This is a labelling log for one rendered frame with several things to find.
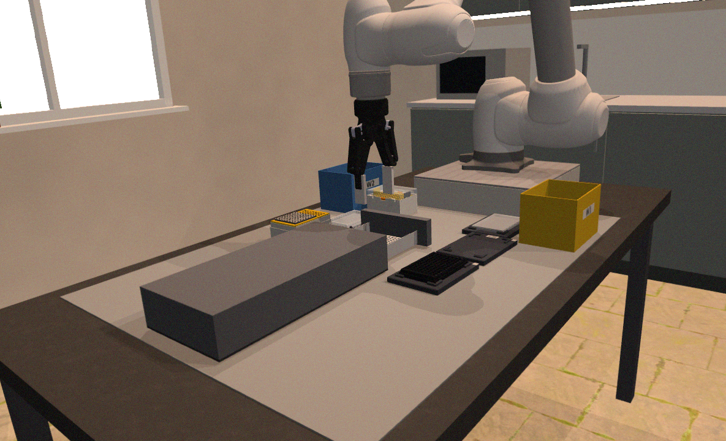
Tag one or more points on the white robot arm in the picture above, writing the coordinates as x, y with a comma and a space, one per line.
559, 111

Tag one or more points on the black multiwell plate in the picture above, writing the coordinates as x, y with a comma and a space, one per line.
433, 267

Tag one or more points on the blue open-top bin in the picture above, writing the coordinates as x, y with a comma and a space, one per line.
336, 186

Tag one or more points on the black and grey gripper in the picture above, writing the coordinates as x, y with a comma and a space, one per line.
372, 127

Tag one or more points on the light grey bench mat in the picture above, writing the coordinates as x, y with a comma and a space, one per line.
355, 368

